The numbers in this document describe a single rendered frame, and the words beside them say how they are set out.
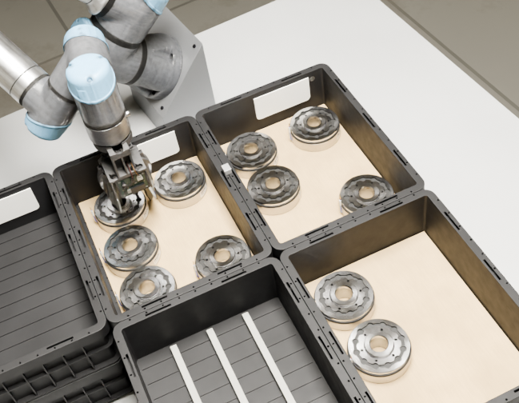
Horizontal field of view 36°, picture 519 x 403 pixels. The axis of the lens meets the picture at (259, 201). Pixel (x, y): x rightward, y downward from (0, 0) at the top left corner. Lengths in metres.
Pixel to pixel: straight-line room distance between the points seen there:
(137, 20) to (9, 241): 0.51
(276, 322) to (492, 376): 0.37
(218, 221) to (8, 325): 0.43
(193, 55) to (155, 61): 0.08
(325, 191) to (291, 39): 0.66
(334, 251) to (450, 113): 0.61
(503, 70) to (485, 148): 1.29
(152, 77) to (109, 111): 0.45
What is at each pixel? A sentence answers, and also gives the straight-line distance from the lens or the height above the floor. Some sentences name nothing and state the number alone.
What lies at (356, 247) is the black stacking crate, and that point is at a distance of 1.42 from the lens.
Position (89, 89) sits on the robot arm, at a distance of 1.31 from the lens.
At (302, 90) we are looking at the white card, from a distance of 1.67.
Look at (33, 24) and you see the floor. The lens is 3.68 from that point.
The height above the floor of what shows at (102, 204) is 0.86.
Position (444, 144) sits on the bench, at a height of 0.70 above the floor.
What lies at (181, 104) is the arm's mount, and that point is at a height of 0.80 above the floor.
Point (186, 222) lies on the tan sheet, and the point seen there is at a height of 0.83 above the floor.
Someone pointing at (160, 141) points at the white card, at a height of 0.90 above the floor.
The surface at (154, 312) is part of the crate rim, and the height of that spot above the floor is 0.92.
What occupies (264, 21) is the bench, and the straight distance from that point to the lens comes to 2.19.
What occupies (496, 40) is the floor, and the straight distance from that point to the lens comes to 3.22.
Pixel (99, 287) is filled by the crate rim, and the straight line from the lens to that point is 1.38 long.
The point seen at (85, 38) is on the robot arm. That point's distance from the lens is 1.42.
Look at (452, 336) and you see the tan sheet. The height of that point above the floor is 0.83.
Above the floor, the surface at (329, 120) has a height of 0.86.
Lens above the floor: 2.01
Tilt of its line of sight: 49 degrees down
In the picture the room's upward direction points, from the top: 11 degrees counter-clockwise
